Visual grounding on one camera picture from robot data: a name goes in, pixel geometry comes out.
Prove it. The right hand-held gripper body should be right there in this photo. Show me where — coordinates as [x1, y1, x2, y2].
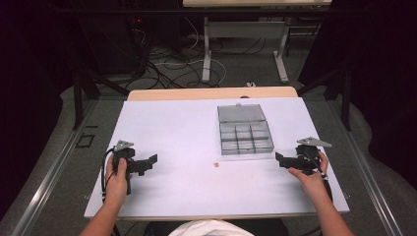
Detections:
[285, 136, 332, 176]

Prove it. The bundle of floor cables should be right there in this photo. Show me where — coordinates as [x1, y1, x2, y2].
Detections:
[131, 16, 268, 90]

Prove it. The white table mat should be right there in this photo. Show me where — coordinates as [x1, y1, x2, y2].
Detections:
[84, 96, 350, 220]

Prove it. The person's left hand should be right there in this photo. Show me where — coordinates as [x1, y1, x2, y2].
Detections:
[103, 154, 129, 207]

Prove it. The white desk with metal legs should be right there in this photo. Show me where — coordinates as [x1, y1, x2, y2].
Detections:
[182, 0, 333, 85]

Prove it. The dark computer case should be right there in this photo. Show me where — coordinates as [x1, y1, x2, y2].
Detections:
[78, 13, 149, 77]

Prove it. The person's right hand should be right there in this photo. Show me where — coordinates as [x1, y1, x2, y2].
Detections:
[287, 150, 329, 199]

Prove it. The right hand-held gripper cable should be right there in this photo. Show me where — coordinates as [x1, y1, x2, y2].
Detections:
[306, 152, 334, 203]

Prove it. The left hand-held gripper cable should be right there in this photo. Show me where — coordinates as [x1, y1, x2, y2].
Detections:
[100, 147, 116, 205]

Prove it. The person's white shirt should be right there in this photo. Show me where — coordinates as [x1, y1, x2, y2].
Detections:
[167, 218, 256, 236]

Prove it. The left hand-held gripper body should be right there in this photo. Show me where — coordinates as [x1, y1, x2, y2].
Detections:
[112, 140, 148, 196]

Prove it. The hand-held gripper cable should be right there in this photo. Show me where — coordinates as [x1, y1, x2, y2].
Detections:
[306, 152, 334, 203]
[100, 147, 116, 205]

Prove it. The clear plastic compartment box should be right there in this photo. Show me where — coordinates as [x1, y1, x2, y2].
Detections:
[216, 102, 275, 156]

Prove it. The black floor hatch frame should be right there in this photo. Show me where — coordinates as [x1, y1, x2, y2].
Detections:
[75, 132, 96, 149]

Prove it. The black metal stand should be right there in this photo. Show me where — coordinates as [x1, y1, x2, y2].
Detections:
[295, 62, 354, 133]
[71, 62, 131, 132]

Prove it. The aluminium floor rail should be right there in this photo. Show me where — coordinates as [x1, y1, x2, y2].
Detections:
[327, 99, 405, 236]
[11, 99, 100, 236]

